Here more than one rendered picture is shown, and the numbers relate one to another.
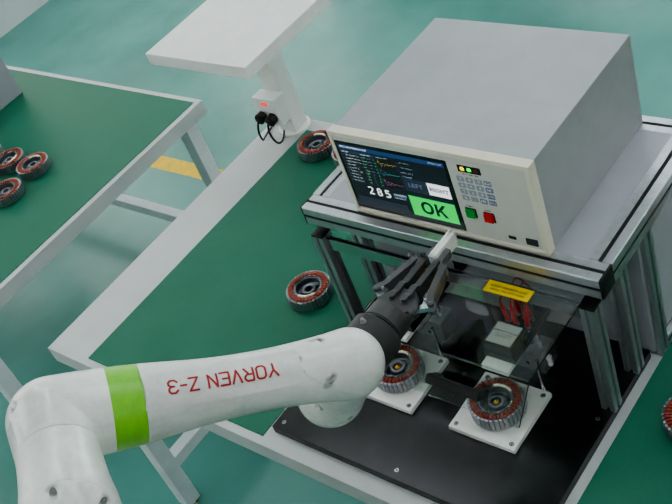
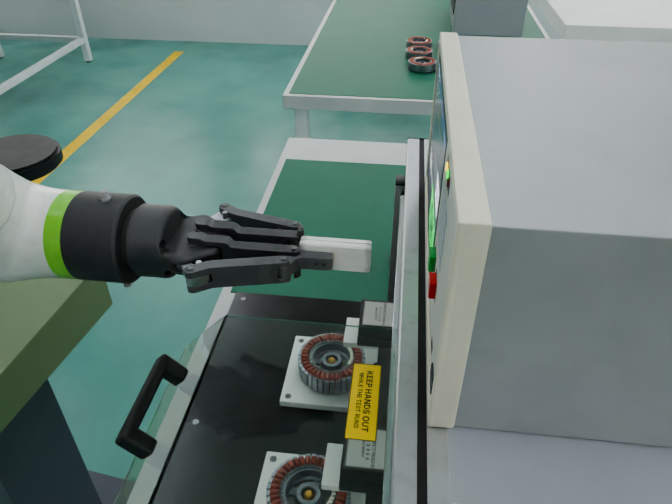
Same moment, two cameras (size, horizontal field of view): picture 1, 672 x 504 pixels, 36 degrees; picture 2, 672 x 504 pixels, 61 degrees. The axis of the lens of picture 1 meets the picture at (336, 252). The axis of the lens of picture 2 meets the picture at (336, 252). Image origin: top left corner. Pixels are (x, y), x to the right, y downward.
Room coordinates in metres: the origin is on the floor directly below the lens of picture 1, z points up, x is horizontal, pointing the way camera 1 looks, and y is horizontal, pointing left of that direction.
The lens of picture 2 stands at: (1.04, -0.50, 1.52)
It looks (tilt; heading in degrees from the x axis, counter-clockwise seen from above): 36 degrees down; 45
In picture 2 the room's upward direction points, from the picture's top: straight up
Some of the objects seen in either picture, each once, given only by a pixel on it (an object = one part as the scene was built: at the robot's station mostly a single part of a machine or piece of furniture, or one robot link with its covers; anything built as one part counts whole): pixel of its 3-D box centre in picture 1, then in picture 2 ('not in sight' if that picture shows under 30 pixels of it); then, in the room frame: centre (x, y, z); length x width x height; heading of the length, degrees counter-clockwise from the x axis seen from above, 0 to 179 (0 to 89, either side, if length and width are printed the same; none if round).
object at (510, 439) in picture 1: (500, 411); not in sight; (1.31, -0.17, 0.78); 0.15 x 0.15 x 0.01; 38
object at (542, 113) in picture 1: (487, 126); (630, 203); (1.60, -0.36, 1.22); 0.44 x 0.39 x 0.20; 38
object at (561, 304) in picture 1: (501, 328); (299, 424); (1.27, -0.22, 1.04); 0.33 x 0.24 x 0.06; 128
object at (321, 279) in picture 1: (309, 290); not in sight; (1.89, 0.09, 0.77); 0.11 x 0.11 x 0.04
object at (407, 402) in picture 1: (401, 376); not in sight; (1.50, -0.02, 0.78); 0.15 x 0.15 x 0.01; 38
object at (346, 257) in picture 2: (445, 249); (335, 256); (1.36, -0.18, 1.18); 0.07 x 0.01 x 0.03; 128
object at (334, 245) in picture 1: (445, 273); (397, 316); (1.47, -0.18, 1.03); 0.62 x 0.01 x 0.03; 38
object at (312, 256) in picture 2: (445, 262); (305, 265); (1.33, -0.17, 1.18); 0.05 x 0.03 x 0.01; 128
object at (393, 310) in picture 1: (394, 311); (182, 242); (1.27, -0.05, 1.18); 0.09 x 0.08 x 0.07; 128
